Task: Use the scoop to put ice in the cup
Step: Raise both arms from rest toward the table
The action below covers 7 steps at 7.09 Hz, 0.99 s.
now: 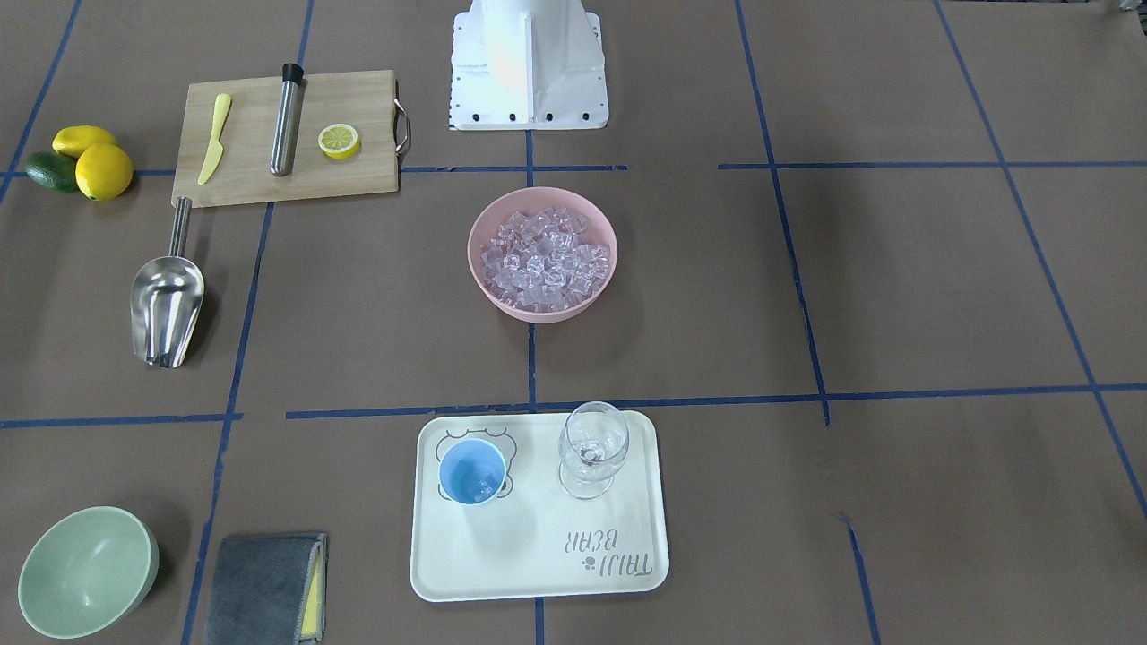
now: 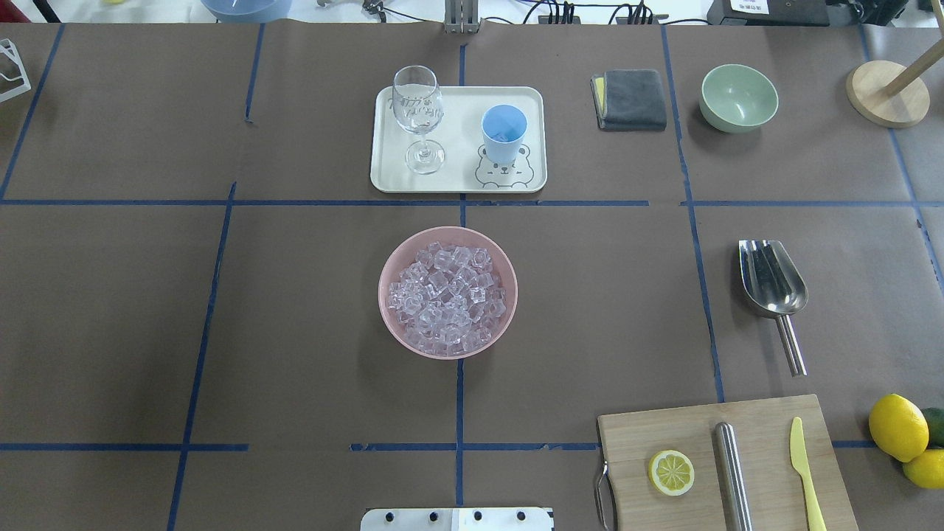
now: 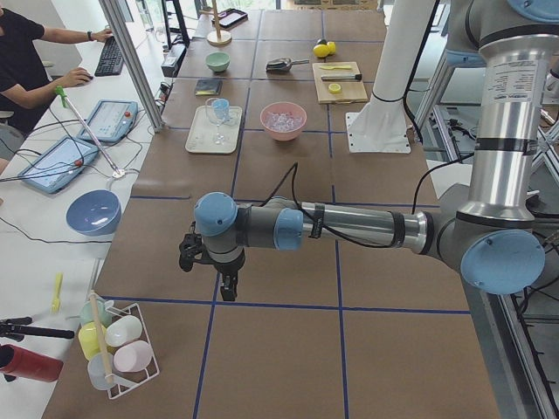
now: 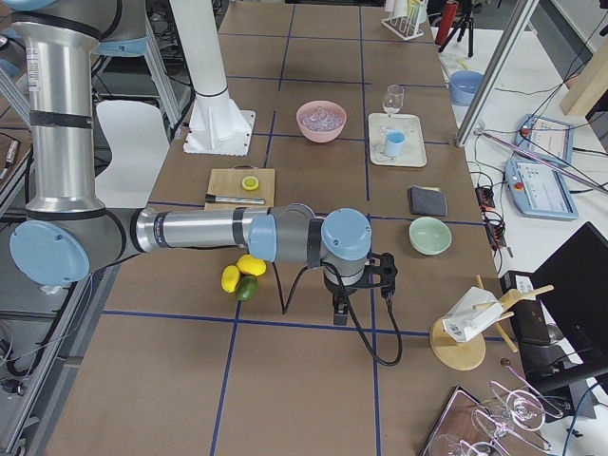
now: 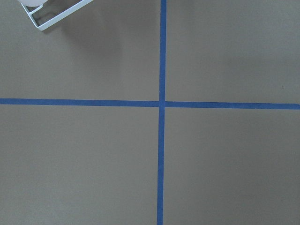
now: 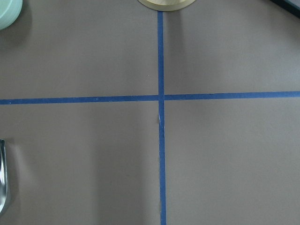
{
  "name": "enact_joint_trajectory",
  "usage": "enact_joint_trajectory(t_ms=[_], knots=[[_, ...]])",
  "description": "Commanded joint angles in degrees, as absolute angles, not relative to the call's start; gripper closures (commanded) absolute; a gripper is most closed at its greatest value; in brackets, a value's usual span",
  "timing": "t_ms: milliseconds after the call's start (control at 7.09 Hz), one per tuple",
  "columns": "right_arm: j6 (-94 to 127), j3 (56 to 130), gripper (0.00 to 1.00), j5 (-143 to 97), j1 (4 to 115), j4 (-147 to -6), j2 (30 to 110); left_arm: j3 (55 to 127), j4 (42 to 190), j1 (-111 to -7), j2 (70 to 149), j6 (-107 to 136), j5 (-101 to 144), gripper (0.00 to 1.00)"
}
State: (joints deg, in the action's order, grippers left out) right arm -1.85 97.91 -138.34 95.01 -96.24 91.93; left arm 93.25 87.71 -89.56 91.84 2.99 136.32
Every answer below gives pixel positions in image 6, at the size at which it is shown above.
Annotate metal ice scoop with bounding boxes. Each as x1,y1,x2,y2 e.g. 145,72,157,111
0,139,10,216

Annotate wooden cup stand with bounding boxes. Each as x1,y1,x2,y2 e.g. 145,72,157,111
138,0,195,12

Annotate green ceramic bowl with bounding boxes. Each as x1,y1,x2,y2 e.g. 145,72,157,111
0,0,23,30

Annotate black monitor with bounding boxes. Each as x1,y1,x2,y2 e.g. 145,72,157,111
271,0,300,18

